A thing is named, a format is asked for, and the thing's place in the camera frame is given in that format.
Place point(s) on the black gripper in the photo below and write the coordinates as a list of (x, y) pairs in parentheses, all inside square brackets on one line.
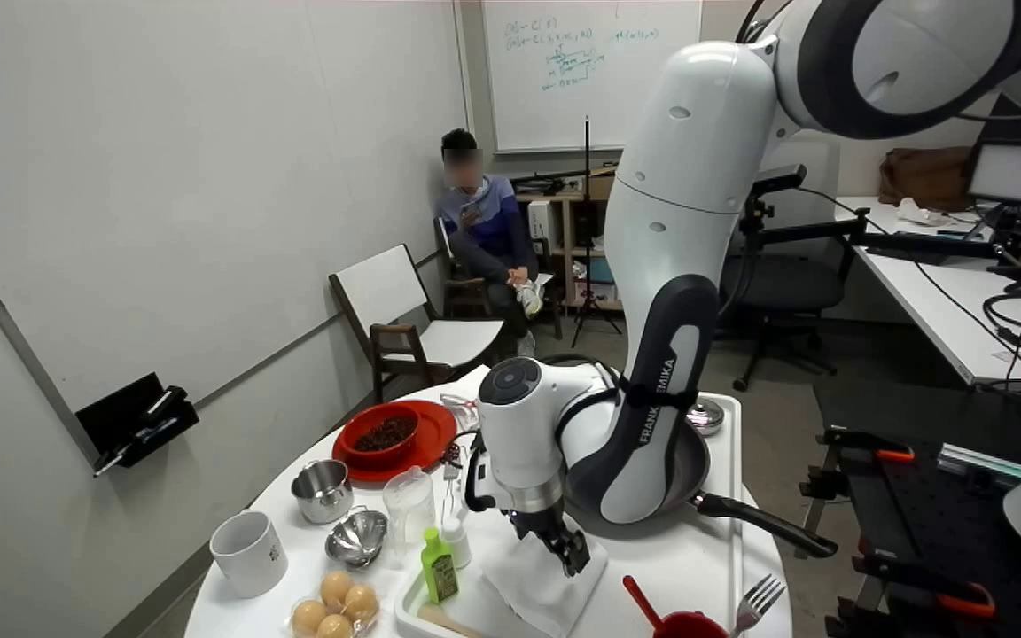
[(543, 525)]

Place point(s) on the white towel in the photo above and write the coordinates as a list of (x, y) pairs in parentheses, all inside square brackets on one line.
[(533, 601)]

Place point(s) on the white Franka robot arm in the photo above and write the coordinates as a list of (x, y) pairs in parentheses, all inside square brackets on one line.
[(701, 155)]

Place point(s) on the green squeeze bottle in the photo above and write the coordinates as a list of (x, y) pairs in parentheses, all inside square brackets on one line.
[(436, 571)]

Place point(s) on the red measuring cup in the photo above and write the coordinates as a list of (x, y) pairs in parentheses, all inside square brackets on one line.
[(688, 624)]

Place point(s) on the wooden utensil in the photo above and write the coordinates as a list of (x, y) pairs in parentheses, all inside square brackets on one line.
[(444, 620)]

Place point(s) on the clear plastic syringe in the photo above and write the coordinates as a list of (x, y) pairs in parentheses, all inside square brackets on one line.
[(452, 475)]

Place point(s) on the clear plastic cup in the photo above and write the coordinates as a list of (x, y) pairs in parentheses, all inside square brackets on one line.
[(408, 509)]

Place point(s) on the red bowl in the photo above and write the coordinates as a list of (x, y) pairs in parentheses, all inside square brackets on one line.
[(350, 456), (434, 444)]

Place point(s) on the white red striped cloth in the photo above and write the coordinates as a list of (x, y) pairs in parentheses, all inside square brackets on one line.
[(457, 408)]

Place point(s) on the silver fork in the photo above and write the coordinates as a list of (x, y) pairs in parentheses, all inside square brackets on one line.
[(760, 597)]

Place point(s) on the steel pot lid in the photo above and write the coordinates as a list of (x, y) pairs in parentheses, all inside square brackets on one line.
[(709, 416)]

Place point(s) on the shallow steel bowl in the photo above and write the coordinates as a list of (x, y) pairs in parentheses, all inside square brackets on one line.
[(357, 540)]

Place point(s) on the round bread roll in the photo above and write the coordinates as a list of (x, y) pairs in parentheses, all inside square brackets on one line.
[(360, 602), (334, 627), (311, 615), (339, 588)]

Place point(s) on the dark brown beans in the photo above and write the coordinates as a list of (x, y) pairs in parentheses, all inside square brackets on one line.
[(389, 435)]

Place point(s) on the tall steel cup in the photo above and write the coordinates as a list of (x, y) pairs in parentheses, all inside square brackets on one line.
[(320, 496)]

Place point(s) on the black tripod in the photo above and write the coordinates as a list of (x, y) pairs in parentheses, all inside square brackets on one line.
[(586, 236)]

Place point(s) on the white mug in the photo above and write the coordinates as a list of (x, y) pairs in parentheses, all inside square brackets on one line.
[(248, 554)]

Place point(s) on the white wooden folding chair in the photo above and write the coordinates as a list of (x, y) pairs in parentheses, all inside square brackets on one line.
[(384, 285)]

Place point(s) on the wooden storage shelf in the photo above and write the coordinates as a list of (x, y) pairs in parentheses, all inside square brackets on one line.
[(574, 223)]

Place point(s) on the black orange bar clamp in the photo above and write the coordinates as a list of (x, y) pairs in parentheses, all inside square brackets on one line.
[(888, 452), (946, 601)]

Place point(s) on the seated person in blue sweater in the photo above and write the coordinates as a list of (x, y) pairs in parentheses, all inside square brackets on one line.
[(486, 223)]

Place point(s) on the black office chair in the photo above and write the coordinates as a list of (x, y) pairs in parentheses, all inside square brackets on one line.
[(795, 285)]

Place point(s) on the black perforated mounting table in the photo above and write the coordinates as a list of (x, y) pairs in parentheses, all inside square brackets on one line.
[(936, 519)]

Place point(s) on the white teal flat tool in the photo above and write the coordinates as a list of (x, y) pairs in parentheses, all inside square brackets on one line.
[(984, 463)]

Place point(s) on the white desk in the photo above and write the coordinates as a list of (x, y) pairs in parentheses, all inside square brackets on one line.
[(946, 306)]

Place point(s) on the black marker tray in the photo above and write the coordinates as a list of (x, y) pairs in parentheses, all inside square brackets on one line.
[(120, 413)]

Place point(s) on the brown cardboard box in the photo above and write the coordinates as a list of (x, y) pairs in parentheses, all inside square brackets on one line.
[(923, 177)]

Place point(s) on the wall whiteboard with writing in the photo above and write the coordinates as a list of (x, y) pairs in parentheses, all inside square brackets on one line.
[(551, 107)]

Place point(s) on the large blank wall whiteboard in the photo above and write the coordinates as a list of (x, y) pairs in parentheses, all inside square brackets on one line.
[(178, 177)]

